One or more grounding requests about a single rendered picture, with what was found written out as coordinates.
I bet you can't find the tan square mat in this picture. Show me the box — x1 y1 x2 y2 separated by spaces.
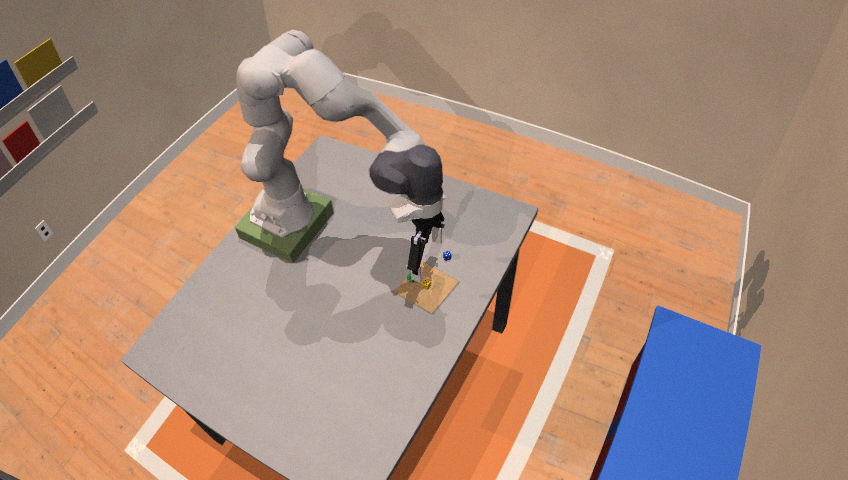
394 261 459 314

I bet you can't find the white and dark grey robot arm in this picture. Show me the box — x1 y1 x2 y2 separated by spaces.
236 30 446 237

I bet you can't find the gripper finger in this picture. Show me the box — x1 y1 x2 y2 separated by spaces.
407 228 432 283
432 212 444 244

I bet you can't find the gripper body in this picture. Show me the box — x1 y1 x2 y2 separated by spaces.
412 213 440 238

